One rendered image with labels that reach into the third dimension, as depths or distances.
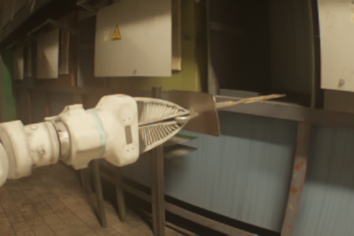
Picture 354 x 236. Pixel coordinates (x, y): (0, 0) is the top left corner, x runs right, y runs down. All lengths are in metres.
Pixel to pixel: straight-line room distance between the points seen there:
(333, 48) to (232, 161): 0.69
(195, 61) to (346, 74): 0.69
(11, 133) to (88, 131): 0.11
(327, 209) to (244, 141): 0.48
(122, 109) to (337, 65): 0.61
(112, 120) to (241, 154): 0.87
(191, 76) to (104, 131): 0.88
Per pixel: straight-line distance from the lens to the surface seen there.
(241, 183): 1.24
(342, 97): 0.95
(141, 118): 0.45
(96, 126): 0.38
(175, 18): 1.30
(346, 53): 0.82
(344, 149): 1.03
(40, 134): 0.36
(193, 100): 0.57
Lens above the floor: 0.97
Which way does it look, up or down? 10 degrees down
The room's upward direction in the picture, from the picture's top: straight up
